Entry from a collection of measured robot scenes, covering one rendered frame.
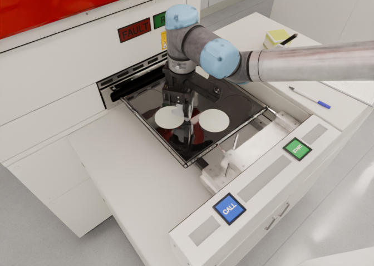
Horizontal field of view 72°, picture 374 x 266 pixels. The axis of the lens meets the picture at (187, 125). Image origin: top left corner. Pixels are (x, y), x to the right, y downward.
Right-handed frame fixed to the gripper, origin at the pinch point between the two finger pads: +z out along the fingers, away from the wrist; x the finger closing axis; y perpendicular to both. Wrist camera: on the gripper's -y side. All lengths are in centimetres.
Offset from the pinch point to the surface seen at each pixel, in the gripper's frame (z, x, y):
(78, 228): 73, 25, 52
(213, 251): -4.8, 38.6, -15.0
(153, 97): 1.4, -7.6, 15.2
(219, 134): 1.3, 3.3, -10.5
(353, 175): 91, -57, -99
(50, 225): 91, 23, 77
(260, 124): 6.3, -8.8, -23.2
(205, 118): 1.3, -2.1, -4.8
